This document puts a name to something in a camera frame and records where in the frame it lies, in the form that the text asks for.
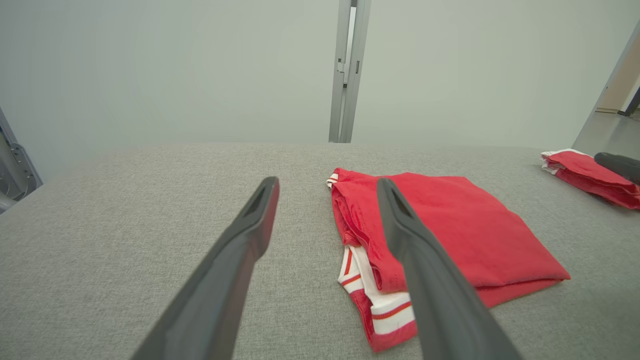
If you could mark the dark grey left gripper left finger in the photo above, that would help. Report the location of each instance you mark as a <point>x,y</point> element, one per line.
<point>215,300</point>

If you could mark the red shorts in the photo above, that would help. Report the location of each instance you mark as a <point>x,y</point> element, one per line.
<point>580,172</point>

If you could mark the dark furniture leg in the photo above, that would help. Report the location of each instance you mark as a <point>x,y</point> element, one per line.
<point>632,105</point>

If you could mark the grey slanted partition edge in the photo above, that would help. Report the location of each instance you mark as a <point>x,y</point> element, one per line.
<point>612,85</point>

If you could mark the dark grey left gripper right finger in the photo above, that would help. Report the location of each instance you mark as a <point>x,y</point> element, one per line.
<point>440,310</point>

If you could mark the red and white basketball jersey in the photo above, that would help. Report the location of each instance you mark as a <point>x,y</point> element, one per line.
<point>460,225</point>

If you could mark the grey metal partition post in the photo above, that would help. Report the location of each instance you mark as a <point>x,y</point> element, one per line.
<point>345,100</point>

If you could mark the grey metal frame with bracket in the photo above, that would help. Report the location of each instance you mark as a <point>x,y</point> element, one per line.
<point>17,170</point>

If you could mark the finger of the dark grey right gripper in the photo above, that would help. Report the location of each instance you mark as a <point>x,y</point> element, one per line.
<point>622,165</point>

